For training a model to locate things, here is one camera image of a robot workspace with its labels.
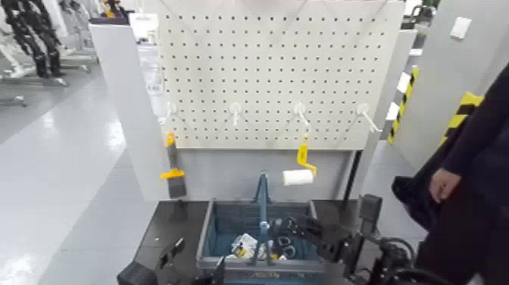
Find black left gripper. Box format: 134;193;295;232
117;237;226;285

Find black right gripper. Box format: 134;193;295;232
285;215;359;267

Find person's dark sleeved forearm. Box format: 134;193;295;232
440;62;509;188

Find grey and teal mesh crate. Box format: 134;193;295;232
195;170;330;285

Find person's bare hand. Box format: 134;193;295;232
429;168;463;204

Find white tagged small package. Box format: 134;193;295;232
230;232;259;259

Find grey stand back panel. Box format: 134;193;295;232
174;149;357;202

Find white pegboard hook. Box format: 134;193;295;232
158;101;178;125
229;101;242;127
356;103;383;134
293;101;311;127

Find white paper label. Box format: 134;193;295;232
385;102;400;122
396;71;411;95

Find person's dark clothed body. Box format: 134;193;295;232
391;119;509;285

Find cream perforated pegboard panel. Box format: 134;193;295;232
157;0;407;152

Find white partition panel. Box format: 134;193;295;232
88;23;176;202

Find clear plastic bags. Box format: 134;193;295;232
138;41;169;121

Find black chair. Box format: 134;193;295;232
401;3;436;31

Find yellow black machine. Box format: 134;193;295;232
89;0;130;26

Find black humanoid robot on stand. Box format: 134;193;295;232
0;0;67;80

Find white paint roller yellow handle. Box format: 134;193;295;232
282;135;318;187

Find yellow handled scraper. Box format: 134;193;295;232
160;131;188;199

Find yellow black hazard striped post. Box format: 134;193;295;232
438;92;485;149
387;65;421;144

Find white wall switch plate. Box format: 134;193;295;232
450;16;473;40

